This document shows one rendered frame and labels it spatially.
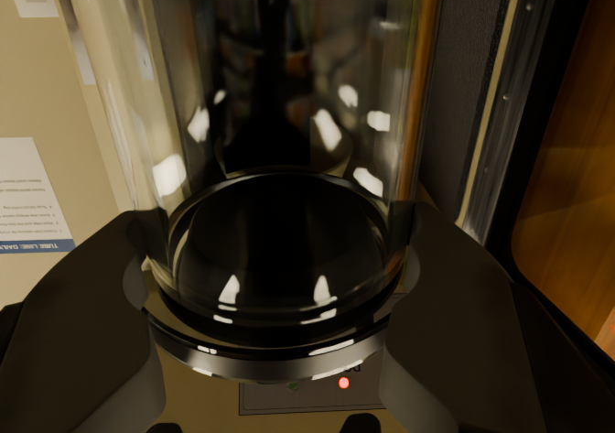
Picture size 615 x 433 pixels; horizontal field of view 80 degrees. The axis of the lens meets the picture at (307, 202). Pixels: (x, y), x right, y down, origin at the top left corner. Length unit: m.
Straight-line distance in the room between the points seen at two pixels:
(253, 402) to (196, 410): 0.05
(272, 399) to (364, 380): 0.08
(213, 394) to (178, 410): 0.03
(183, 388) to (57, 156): 0.63
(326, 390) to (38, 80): 0.71
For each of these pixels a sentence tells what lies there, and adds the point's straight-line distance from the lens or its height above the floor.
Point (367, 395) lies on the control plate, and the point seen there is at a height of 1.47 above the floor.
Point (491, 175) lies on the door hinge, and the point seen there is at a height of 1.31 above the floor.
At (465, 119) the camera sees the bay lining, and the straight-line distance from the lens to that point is 0.33.
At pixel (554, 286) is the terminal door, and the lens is 0.31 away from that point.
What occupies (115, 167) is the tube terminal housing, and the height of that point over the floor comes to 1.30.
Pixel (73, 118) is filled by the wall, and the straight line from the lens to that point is 0.84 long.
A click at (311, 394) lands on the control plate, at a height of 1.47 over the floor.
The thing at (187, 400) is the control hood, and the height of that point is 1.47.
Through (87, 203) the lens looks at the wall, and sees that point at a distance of 0.92.
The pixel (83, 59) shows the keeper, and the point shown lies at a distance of 0.30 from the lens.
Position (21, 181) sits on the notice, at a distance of 0.95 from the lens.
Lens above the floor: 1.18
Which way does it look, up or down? 30 degrees up
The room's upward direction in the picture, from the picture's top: 179 degrees clockwise
